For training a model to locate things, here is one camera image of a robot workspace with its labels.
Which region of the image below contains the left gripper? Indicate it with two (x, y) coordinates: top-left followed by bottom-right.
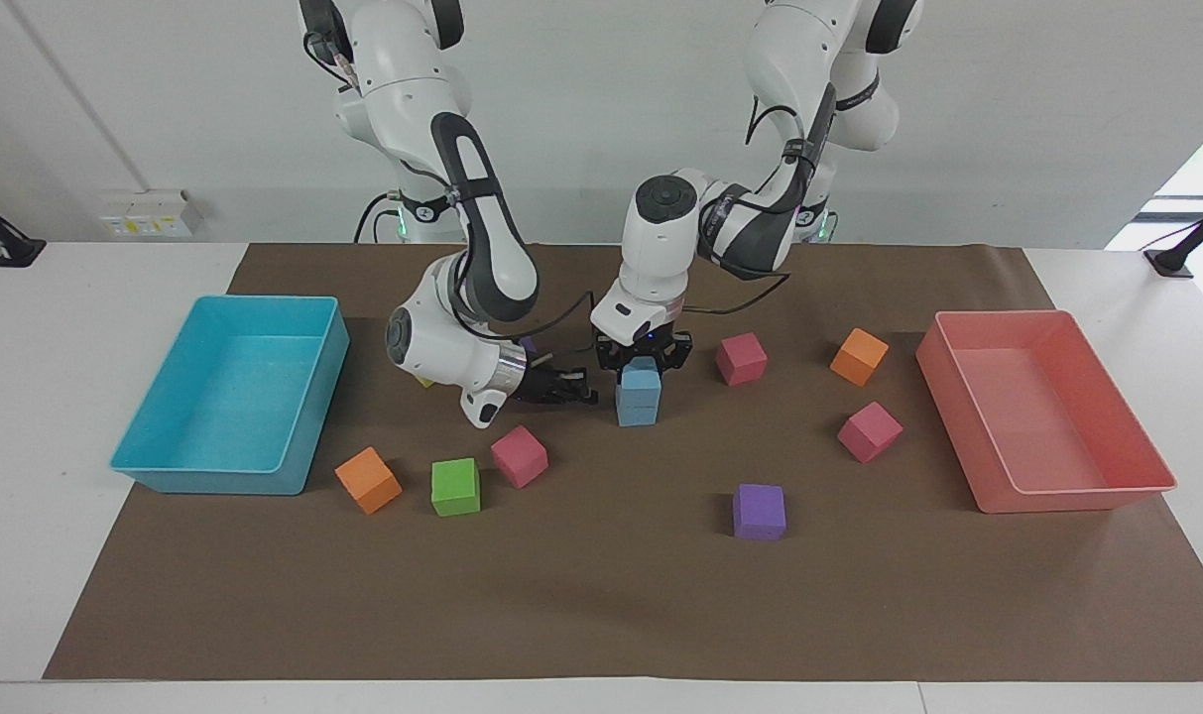
(594, 328), (694, 375)

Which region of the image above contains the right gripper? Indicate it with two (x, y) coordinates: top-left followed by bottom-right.
(511, 359), (600, 408)

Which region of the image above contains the magenta foam block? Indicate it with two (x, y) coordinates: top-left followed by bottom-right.
(490, 424), (550, 490)
(837, 401), (904, 465)
(715, 331), (769, 388)

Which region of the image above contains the green foam block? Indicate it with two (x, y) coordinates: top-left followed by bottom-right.
(430, 457), (483, 519)

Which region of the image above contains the orange foam block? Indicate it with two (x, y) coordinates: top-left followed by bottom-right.
(829, 327), (891, 388)
(334, 446), (404, 516)

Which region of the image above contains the light blue plastic bin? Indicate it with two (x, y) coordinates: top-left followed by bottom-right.
(109, 294), (351, 497)

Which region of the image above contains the salmon pink plastic bin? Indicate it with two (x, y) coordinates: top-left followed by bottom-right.
(915, 308), (1179, 516)

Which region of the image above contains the black stand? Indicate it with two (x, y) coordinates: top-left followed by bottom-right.
(0, 187), (48, 270)
(1143, 194), (1203, 280)

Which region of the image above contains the black cable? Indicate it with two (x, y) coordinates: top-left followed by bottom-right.
(352, 191), (406, 245)
(678, 256), (792, 319)
(480, 289), (597, 346)

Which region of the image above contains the white wall socket box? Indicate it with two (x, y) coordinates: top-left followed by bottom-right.
(99, 189), (204, 240)

